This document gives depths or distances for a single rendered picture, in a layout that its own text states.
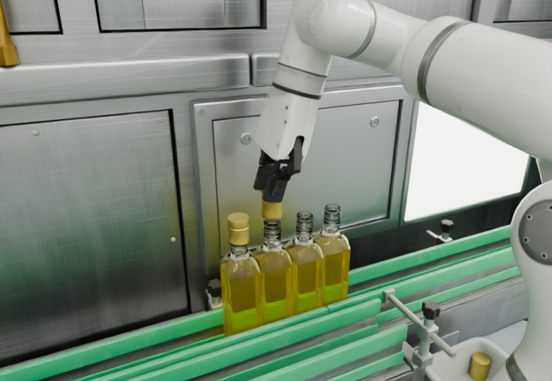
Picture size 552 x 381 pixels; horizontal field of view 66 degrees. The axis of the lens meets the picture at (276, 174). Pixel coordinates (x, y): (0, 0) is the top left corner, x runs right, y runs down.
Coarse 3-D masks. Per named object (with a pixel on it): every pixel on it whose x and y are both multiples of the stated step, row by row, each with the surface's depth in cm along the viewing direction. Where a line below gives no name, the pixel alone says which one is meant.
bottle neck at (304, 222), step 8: (296, 216) 71; (304, 216) 72; (312, 216) 71; (296, 224) 72; (304, 224) 70; (312, 224) 71; (296, 232) 72; (304, 232) 71; (296, 240) 73; (304, 240) 71; (312, 240) 73
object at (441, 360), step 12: (456, 348) 83; (468, 348) 85; (480, 348) 86; (492, 348) 84; (444, 360) 82; (456, 360) 84; (468, 360) 86; (492, 360) 84; (504, 360) 82; (432, 372) 78; (444, 372) 83; (456, 372) 85; (492, 372) 84
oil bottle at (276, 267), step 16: (256, 256) 71; (272, 256) 69; (288, 256) 70; (272, 272) 69; (288, 272) 71; (272, 288) 71; (288, 288) 72; (272, 304) 72; (288, 304) 73; (272, 320) 73
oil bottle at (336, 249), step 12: (324, 240) 74; (336, 240) 74; (324, 252) 74; (336, 252) 74; (348, 252) 75; (324, 264) 74; (336, 264) 75; (348, 264) 77; (324, 276) 75; (336, 276) 76; (324, 288) 76; (336, 288) 77; (324, 300) 77; (336, 300) 78
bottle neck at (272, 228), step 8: (264, 224) 69; (272, 224) 68; (280, 224) 69; (264, 232) 69; (272, 232) 68; (280, 232) 70; (264, 240) 70; (272, 240) 69; (280, 240) 70; (264, 248) 70; (272, 248) 70
